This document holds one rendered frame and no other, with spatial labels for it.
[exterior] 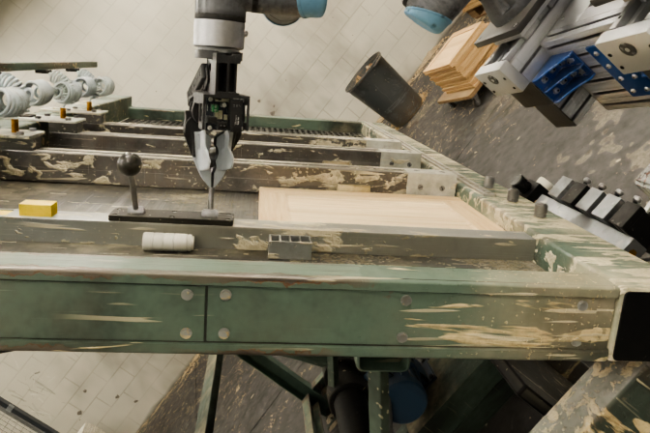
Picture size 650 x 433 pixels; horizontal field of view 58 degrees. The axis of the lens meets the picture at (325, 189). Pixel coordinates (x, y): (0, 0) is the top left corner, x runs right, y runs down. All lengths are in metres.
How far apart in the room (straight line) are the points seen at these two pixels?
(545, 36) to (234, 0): 0.98
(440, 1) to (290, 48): 5.19
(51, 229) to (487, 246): 0.73
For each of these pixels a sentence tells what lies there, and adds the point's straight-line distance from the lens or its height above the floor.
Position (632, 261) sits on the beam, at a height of 0.84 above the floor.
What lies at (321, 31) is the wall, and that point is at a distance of 6.83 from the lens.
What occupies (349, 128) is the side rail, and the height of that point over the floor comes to 0.94.
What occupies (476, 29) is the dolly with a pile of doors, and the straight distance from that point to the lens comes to 4.63.
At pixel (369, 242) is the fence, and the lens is 1.01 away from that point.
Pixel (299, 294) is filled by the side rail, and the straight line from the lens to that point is 0.76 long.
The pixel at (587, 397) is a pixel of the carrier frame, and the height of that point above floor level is 0.79.
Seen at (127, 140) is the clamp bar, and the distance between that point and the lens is 1.77.
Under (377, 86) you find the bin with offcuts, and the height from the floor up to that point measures 0.47.
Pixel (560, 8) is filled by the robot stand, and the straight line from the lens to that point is 1.70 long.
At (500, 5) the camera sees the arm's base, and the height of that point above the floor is 1.08.
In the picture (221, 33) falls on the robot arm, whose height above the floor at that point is 1.53.
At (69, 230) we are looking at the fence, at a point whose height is 1.53.
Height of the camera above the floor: 1.46
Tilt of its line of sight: 13 degrees down
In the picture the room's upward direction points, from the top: 51 degrees counter-clockwise
